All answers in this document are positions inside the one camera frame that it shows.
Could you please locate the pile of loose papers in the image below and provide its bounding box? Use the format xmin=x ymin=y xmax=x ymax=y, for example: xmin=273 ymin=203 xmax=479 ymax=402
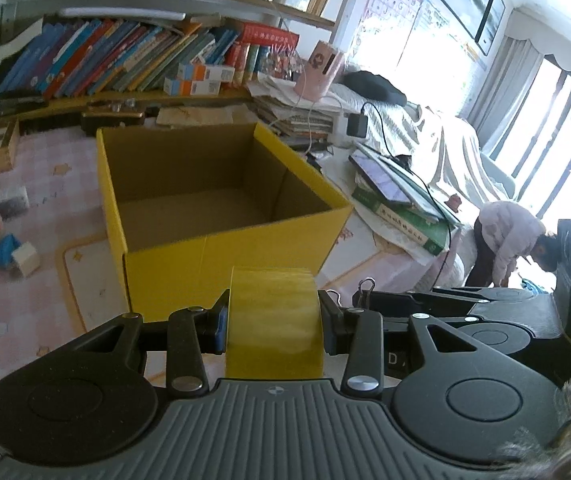
xmin=315 ymin=147 xmax=466 ymax=273

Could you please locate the pink pen holder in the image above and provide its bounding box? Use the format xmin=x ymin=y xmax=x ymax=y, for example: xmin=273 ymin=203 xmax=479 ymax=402
xmin=294 ymin=40 xmax=346 ymax=100

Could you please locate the black stapler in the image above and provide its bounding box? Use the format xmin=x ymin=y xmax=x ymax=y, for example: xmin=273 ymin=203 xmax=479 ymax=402
xmin=0 ymin=89 xmax=48 ymax=117

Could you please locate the desktop with pink checked tablecloth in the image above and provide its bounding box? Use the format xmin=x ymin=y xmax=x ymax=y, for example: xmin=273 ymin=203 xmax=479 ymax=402
xmin=0 ymin=107 xmax=466 ymax=411

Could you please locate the black hat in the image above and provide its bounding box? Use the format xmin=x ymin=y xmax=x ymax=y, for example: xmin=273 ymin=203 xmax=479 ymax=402
xmin=340 ymin=71 xmax=409 ymax=107

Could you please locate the thick green book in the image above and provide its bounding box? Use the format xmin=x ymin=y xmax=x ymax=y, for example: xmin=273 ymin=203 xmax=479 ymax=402
xmin=351 ymin=187 xmax=453 ymax=254

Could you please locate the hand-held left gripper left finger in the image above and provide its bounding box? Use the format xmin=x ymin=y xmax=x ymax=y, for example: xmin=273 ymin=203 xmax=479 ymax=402
xmin=82 ymin=289 xmax=231 ymax=392

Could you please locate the orange white carton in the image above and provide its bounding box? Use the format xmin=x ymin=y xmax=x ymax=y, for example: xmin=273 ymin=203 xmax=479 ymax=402
xmin=164 ymin=77 xmax=222 ymax=97
xmin=178 ymin=62 xmax=236 ymax=83

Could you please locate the black binder clip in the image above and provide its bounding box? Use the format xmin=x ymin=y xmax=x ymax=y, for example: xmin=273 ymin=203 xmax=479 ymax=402
xmin=324 ymin=277 xmax=379 ymax=311

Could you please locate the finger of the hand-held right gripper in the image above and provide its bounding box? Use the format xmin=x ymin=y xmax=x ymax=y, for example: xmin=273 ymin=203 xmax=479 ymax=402
xmin=367 ymin=288 xmax=490 ymax=321

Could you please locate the white toy block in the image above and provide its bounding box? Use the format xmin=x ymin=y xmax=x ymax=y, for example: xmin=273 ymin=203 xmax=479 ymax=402
xmin=11 ymin=242 xmax=41 ymax=277

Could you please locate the black cable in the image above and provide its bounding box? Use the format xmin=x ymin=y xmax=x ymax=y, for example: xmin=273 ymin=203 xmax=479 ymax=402
xmin=360 ymin=102 xmax=463 ymax=286

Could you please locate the row of red books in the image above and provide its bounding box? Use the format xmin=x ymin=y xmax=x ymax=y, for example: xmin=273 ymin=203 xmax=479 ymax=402
xmin=228 ymin=22 xmax=300 ymax=86

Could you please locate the dark brown wooden box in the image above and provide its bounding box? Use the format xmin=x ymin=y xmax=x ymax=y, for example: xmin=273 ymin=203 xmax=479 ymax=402
xmin=80 ymin=100 xmax=145 ymax=136

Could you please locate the row of colourful books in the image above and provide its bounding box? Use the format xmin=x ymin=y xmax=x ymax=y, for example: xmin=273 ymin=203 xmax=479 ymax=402
xmin=0 ymin=19 xmax=243 ymax=101

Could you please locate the bundle of coloured pens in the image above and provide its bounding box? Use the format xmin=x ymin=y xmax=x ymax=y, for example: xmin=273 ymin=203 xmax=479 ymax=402
xmin=265 ymin=45 xmax=302 ymax=81

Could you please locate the blue toy block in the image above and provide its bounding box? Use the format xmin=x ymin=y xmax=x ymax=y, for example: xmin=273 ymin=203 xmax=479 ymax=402
xmin=0 ymin=234 xmax=23 ymax=268

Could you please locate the yellow cardboard box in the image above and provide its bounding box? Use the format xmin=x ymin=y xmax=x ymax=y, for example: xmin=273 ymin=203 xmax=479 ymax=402
xmin=96 ymin=122 xmax=355 ymax=323

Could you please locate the stack of magazines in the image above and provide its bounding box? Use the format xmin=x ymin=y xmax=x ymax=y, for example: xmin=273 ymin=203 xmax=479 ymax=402
xmin=248 ymin=75 xmax=347 ymax=150

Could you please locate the brown cardboard sheet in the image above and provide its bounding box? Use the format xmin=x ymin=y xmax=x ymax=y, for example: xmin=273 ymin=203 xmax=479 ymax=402
xmin=156 ymin=105 xmax=258 ymax=128

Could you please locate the grey curtain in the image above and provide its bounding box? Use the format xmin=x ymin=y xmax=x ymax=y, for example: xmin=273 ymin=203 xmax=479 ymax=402
xmin=470 ymin=7 xmax=549 ymax=156

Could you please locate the window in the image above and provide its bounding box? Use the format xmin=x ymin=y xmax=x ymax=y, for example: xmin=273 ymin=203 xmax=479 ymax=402
xmin=485 ymin=55 xmax=571 ymax=223

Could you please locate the beige covered sofa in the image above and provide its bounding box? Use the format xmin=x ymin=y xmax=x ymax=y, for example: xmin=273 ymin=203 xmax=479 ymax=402
xmin=330 ymin=80 xmax=519 ymax=286

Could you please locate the yellow tape roll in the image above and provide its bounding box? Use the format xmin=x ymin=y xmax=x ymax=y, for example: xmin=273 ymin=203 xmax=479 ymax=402
xmin=225 ymin=266 xmax=325 ymax=382

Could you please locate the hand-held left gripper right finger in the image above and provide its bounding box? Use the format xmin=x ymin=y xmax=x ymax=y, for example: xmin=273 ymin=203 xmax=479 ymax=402
xmin=318 ymin=289 xmax=509 ymax=397

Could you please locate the white power strip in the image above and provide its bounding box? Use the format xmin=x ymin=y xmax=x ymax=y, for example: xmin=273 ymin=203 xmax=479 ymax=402
xmin=333 ymin=110 xmax=361 ymax=148

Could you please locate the white cable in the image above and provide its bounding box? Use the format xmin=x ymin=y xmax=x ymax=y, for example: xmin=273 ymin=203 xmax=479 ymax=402
xmin=293 ymin=57 xmax=329 ymax=157

